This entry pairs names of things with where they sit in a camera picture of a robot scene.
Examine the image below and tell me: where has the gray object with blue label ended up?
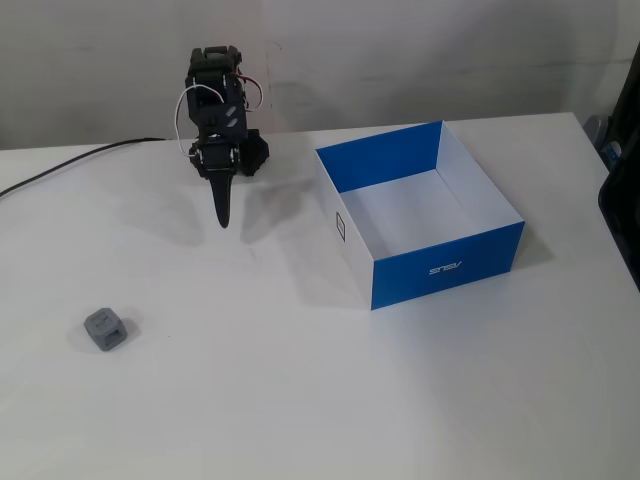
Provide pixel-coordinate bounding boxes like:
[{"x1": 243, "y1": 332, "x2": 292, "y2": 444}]
[{"x1": 583, "y1": 113, "x2": 622, "y2": 172}]

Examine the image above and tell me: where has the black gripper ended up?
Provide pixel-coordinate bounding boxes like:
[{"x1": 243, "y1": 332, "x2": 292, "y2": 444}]
[{"x1": 189, "y1": 140, "x2": 243, "y2": 230}]

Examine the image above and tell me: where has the gray 3D-printed block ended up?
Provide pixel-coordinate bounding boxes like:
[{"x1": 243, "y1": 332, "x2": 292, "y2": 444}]
[{"x1": 83, "y1": 307, "x2": 126, "y2": 354}]

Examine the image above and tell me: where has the red servo wire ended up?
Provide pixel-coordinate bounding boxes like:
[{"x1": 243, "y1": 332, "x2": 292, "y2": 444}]
[{"x1": 233, "y1": 72, "x2": 266, "y2": 113}]

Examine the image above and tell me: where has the blue and white cardboard box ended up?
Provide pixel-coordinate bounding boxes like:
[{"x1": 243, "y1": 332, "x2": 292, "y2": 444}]
[{"x1": 313, "y1": 119, "x2": 526, "y2": 312}]

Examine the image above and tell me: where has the white servo wire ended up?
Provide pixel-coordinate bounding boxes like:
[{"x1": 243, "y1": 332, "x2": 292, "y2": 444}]
[{"x1": 173, "y1": 85, "x2": 224, "y2": 162}]

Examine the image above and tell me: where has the black power cable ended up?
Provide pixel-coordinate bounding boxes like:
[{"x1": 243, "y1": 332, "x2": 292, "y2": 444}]
[{"x1": 0, "y1": 136, "x2": 194, "y2": 199}]

